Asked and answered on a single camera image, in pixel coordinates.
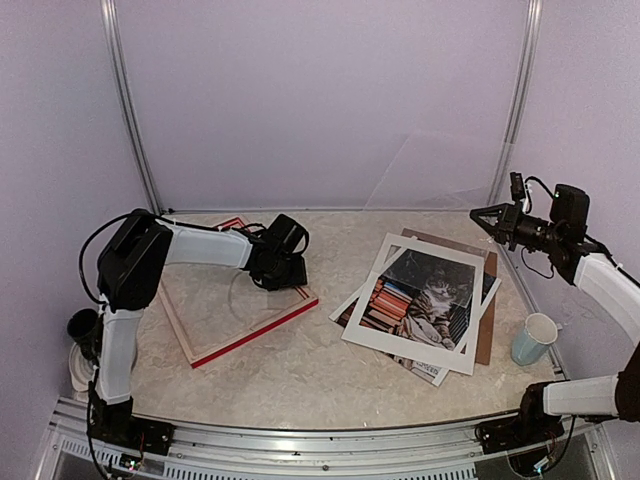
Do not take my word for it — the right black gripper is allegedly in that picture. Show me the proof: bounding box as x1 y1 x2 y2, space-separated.
472 199 564 253

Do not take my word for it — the clear glass pane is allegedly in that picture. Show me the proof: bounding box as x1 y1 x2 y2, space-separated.
362 127 506 306

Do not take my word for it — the red wooden picture frame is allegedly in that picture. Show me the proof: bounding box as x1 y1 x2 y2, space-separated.
157 217 318 368

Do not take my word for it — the brown backing board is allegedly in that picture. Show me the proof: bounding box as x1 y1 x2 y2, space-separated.
401 228 499 366

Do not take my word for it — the cat photo print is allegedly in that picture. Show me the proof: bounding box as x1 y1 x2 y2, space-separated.
333 249 476 386

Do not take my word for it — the white mat board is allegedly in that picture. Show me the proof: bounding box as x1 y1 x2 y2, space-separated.
329 232 503 376

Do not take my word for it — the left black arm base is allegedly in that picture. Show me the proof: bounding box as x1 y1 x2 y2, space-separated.
89 398 175 456

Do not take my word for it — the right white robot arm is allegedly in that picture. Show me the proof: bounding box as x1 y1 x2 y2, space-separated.
470 172 639 444

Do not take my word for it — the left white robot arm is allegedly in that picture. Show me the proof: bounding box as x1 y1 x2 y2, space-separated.
89 209 310 445

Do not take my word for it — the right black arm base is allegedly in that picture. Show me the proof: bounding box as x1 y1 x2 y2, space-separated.
474 382 565 454

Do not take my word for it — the light blue paper cup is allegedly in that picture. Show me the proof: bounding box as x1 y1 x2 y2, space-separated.
511 313 559 366

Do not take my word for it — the black cup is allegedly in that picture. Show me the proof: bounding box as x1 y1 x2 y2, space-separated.
67 308 102 361

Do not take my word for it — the white plate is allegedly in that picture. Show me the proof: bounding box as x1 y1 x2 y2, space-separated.
68 344 139 394

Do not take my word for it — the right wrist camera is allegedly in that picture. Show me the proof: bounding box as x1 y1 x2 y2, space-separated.
549 184 590 241

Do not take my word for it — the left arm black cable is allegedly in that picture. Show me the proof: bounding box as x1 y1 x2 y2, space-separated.
77 212 136 304

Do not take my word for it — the right aluminium corner post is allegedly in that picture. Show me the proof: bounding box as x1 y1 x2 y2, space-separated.
486 0 543 205

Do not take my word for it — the aluminium corner post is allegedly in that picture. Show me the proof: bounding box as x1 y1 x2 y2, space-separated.
486 0 543 205
100 0 164 214

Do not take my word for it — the aluminium front rail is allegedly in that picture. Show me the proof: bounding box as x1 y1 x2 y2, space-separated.
29 398 619 479

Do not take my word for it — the left aluminium corner post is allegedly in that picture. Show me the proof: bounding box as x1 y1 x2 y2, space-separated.
100 0 164 214

